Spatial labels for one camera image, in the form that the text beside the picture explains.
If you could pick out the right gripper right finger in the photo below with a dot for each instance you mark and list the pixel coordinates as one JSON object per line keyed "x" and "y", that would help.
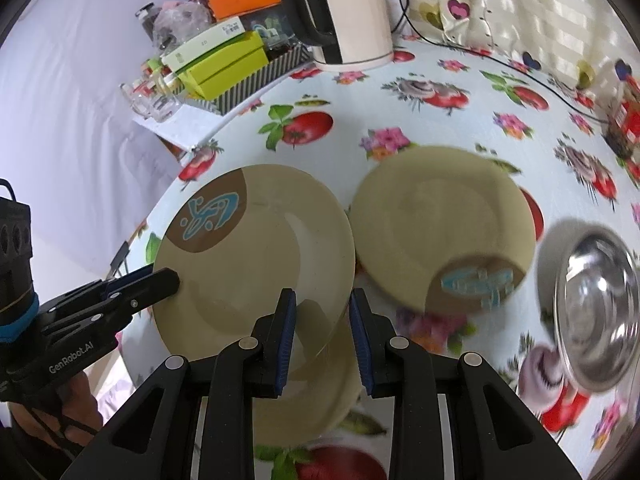
{"x": 493, "y": 434}

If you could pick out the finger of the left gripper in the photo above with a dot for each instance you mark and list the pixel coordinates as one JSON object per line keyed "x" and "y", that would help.
{"x": 132, "y": 277}
{"x": 125, "y": 294}

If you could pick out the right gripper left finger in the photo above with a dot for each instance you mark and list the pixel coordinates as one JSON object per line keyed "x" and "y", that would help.
{"x": 196, "y": 416}

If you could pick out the beige plate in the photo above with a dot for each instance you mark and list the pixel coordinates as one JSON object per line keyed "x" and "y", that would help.
{"x": 323, "y": 382}
{"x": 443, "y": 231}
{"x": 241, "y": 239}

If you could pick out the stainless steel bowl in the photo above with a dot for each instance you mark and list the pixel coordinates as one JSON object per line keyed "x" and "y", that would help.
{"x": 596, "y": 310}

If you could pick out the white side shelf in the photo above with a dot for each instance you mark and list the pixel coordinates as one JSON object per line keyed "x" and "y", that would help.
{"x": 188, "y": 128}

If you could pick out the clear glass cup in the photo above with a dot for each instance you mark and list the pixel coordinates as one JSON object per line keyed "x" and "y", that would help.
{"x": 148, "y": 101}

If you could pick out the white flat box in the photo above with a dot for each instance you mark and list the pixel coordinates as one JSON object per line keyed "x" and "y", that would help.
{"x": 205, "y": 42}

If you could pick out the lime green box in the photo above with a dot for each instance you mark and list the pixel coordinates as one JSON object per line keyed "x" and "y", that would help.
{"x": 220, "y": 69}

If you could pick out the crumpled plastic bag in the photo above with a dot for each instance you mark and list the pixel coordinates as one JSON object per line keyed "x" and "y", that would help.
{"x": 178, "y": 23}

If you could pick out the floral vinyl tablecloth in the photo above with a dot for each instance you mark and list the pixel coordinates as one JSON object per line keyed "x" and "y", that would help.
{"x": 337, "y": 128}

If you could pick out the dark glass jar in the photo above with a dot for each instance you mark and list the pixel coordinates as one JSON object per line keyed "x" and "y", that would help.
{"x": 147, "y": 16}

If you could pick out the striped tray box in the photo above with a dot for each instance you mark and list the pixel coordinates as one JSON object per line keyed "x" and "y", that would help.
{"x": 289, "y": 62}

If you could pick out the red-lidded sauce jar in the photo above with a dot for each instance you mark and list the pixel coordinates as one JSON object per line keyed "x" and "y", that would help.
{"x": 622, "y": 134}

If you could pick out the electric kettle white black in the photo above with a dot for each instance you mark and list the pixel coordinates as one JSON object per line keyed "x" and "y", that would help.
{"x": 343, "y": 35}

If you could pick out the cream heart-pattern curtain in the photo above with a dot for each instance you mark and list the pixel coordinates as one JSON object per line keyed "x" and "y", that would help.
{"x": 581, "y": 46}

